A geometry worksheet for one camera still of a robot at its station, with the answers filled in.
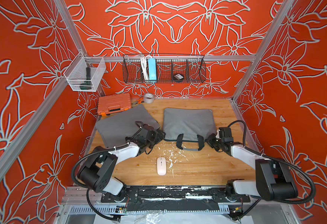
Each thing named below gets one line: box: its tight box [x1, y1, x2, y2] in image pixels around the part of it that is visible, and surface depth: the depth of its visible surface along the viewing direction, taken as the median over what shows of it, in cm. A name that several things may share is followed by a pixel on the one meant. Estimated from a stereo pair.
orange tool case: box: [97, 93, 132, 117], surface depth 112 cm
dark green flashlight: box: [79, 66, 93, 91], surface depth 81 cm
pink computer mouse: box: [156, 156, 167, 176], surface depth 83 cm
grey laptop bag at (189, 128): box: [162, 108, 217, 152], surface depth 97 cm
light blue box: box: [148, 57, 157, 83], surface depth 92 cm
